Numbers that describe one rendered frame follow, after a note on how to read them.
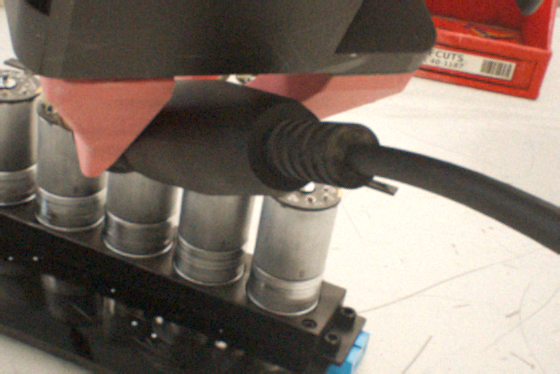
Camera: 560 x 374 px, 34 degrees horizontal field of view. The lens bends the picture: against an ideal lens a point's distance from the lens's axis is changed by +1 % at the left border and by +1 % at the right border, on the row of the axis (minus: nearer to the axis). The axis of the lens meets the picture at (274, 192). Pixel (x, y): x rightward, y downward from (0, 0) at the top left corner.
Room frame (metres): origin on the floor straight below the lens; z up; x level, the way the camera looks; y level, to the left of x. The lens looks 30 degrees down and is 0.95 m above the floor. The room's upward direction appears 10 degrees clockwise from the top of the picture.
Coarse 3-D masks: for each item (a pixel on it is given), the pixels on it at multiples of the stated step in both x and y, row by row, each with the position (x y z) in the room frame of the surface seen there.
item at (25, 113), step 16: (0, 80) 0.29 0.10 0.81; (0, 112) 0.27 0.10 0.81; (16, 112) 0.28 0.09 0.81; (32, 112) 0.28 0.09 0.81; (0, 128) 0.27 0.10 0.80; (16, 128) 0.28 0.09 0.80; (32, 128) 0.28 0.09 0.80; (0, 144) 0.27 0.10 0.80; (16, 144) 0.28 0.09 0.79; (32, 144) 0.28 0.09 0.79; (0, 160) 0.27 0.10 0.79; (16, 160) 0.28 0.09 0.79; (32, 160) 0.28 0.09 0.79; (0, 176) 0.27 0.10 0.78; (16, 176) 0.28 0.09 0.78; (32, 176) 0.28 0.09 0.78; (0, 192) 0.27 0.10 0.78; (16, 192) 0.28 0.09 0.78; (32, 192) 0.28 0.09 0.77
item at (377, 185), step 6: (6, 60) 0.31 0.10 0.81; (12, 60) 0.31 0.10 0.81; (12, 66) 0.30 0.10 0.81; (18, 66) 0.30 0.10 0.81; (24, 72) 0.30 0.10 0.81; (30, 72) 0.30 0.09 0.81; (372, 180) 0.26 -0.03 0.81; (378, 180) 0.27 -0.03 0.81; (366, 186) 0.26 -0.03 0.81; (372, 186) 0.26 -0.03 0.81; (378, 186) 0.26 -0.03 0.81; (384, 186) 0.26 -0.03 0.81; (390, 186) 0.26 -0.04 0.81; (384, 192) 0.26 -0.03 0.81; (390, 192) 0.26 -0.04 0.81
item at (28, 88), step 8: (0, 72) 0.29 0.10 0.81; (8, 72) 0.29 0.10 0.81; (16, 72) 0.30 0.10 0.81; (16, 80) 0.29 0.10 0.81; (24, 80) 0.29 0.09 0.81; (32, 80) 0.29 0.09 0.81; (16, 88) 0.28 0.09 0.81; (24, 88) 0.29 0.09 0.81; (32, 88) 0.29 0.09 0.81; (40, 88) 0.29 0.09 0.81; (0, 96) 0.28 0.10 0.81; (8, 96) 0.28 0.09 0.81; (16, 96) 0.28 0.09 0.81; (24, 96) 0.28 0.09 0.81; (32, 96) 0.28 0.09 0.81
